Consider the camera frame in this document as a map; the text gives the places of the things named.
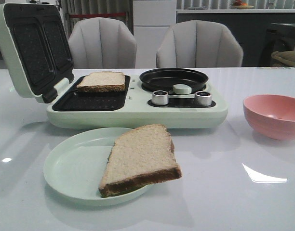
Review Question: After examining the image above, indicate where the fruit plate on counter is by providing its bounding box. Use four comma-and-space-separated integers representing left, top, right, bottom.
231, 0, 254, 10

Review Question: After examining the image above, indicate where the dark grey counter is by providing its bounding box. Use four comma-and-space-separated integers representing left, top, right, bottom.
176, 9, 295, 67

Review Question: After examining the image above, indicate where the right silver control knob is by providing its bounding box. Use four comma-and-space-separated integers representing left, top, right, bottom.
194, 91, 212, 106

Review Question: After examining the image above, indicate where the right beige upholstered chair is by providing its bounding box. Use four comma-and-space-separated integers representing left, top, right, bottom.
156, 20, 243, 68

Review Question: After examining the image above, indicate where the beige upholstered chair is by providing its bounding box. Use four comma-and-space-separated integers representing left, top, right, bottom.
156, 20, 243, 68
68, 17, 137, 69

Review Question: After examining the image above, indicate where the silver control knob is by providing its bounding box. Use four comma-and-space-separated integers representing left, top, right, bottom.
194, 91, 212, 106
151, 90, 169, 106

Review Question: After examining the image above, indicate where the mint green breakfast maker lid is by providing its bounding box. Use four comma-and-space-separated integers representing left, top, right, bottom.
0, 3, 74, 103

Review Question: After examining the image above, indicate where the left silver control knob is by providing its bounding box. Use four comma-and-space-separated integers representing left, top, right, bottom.
151, 90, 169, 106

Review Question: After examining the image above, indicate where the pink bowl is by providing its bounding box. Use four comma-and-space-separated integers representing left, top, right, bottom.
243, 94, 295, 140

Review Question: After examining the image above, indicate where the white cabinet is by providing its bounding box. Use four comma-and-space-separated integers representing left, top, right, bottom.
133, 0, 176, 68

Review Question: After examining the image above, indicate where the left beige upholstered chair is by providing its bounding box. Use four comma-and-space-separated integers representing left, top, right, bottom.
68, 17, 137, 69

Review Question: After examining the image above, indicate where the black round frying pan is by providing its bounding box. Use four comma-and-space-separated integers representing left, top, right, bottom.
139, 68, 209, 93

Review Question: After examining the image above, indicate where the mint green round plate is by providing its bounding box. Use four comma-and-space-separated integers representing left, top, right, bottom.
43, 128, 151, 206

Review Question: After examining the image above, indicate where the tan cushion at right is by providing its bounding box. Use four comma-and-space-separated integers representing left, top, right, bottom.
271, 51, 295, 67

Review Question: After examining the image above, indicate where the mint green breakfast maker base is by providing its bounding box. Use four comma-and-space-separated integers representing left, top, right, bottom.
47, 75, 228, 129

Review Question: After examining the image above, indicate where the bread slice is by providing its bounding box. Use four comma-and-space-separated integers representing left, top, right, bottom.
98, 124, 182, 197
77, 71, 125, 92

